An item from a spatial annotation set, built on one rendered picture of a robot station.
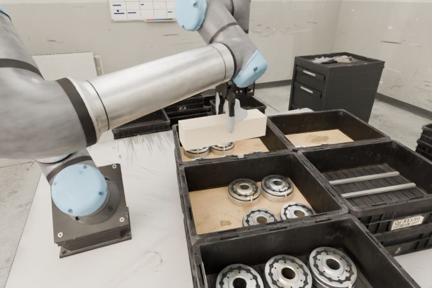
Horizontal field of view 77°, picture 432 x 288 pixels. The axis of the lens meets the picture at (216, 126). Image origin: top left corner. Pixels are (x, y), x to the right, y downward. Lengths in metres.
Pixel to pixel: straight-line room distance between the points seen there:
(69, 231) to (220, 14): 0.74
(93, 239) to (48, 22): 3.12
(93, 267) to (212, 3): 0.78
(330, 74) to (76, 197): 2.02
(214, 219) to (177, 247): 0.17
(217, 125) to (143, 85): 0.35
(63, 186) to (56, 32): 3.18
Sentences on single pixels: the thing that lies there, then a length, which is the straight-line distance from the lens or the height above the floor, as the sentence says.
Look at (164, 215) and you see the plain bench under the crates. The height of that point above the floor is 0.70.
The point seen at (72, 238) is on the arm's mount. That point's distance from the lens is 0.96.
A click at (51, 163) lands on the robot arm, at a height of 1.05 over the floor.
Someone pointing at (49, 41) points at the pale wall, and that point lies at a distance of 3.84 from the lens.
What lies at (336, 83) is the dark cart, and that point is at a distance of 2.44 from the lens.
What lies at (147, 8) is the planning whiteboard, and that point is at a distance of 3.78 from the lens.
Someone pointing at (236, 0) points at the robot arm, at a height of 1.40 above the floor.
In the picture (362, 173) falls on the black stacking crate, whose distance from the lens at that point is 1.13.
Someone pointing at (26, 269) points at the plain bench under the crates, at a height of 0.70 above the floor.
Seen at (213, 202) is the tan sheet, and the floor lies 0.83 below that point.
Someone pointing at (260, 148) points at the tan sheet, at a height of 0.83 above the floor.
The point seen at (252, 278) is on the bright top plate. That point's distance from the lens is 0.68.
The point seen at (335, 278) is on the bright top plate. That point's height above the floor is 0.86.
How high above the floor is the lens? 1.42
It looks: 26 degrees down
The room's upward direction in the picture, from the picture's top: straight up
